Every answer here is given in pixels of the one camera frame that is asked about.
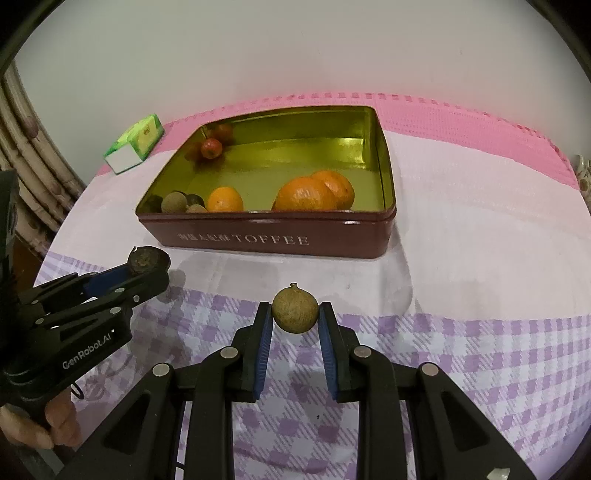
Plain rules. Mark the dark brown round fruit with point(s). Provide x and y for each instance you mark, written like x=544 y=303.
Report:
x=145 y=259

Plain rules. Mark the large orange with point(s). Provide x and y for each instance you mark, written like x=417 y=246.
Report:
x=305 y=196
x=344 y=188

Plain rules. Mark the small orange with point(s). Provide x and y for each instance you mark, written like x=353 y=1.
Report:
x=225 y=199

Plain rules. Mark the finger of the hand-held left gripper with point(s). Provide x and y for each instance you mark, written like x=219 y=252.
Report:
x=111 y=279
x=143 y=286

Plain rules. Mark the beige ribbed wooden frame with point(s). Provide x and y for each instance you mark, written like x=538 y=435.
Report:
x=32 y=152

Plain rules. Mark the pink striped blanket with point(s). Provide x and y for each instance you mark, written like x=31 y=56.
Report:
x=461 y=120

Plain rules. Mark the red tomato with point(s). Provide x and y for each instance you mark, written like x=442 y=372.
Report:
x=211 y=147

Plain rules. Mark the dark maroon round fruit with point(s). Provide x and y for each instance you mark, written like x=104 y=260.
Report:
x=196 y=199

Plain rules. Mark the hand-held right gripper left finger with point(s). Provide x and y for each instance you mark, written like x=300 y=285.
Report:
x=263 y=350

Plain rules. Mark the maroon tin box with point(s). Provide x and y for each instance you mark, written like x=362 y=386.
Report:
x=277 y=240

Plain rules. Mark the green tissue pack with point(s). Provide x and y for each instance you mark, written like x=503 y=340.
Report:
x=134 y=143

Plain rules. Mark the person's left hand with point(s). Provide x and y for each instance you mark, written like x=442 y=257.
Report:
x=60 y=420

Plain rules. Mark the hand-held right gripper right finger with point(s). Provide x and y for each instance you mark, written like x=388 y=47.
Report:
x=328 y=356

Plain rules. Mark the white patterned object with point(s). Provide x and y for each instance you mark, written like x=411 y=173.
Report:
x=584 y=177

